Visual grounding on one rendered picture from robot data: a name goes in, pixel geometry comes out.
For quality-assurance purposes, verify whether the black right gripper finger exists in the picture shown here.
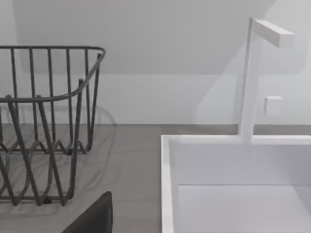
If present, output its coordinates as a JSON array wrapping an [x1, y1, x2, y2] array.
[[61, 191, 113, 233]]

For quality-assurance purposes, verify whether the white sink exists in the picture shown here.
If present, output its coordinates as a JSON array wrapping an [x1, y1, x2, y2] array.
[[160, 134, 311, 233]]

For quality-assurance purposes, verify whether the tall white tap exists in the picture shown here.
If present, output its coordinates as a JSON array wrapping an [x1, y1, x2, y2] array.
[[238, 17, 295, 144]]

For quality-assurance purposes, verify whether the dark grey wire basket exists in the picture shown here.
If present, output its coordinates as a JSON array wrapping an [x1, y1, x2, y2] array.
[[0, 45, 107, 207]]

